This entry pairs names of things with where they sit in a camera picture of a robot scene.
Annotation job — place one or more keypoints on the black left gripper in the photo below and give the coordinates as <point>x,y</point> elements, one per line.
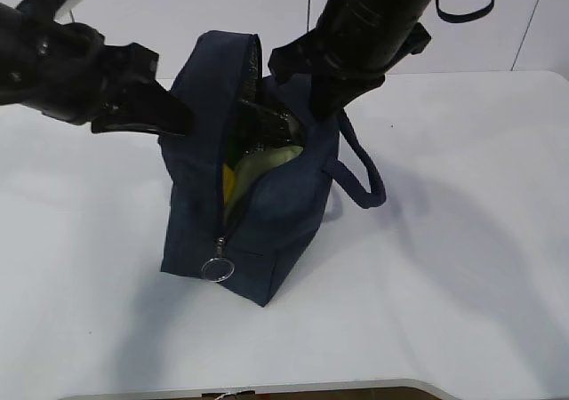
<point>83,74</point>

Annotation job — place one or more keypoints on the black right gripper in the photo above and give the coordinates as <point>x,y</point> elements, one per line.
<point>348,51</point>

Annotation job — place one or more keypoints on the glass container green lid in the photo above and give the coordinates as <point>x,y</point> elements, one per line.
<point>254,165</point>

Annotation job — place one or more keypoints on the yellow lemon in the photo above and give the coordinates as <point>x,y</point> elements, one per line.
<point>232,185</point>

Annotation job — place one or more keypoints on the dark blue lunch bag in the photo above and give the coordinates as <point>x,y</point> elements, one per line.
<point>251,247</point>

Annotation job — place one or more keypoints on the green cucumber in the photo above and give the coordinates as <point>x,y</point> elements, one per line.
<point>244,126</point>

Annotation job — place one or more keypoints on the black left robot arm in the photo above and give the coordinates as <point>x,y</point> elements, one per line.
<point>25,40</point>

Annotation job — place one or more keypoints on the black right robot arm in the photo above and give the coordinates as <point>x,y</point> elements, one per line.
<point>382,4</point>

